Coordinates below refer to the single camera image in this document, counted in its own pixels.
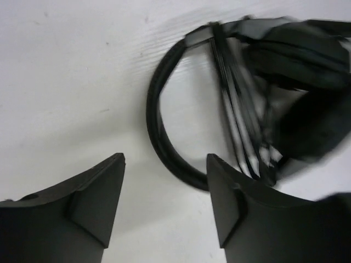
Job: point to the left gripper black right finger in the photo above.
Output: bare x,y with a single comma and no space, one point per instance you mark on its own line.
257,223

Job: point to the black headphones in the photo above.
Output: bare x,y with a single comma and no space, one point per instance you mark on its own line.
292,81

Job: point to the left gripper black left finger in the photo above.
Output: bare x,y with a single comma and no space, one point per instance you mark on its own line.
71,221

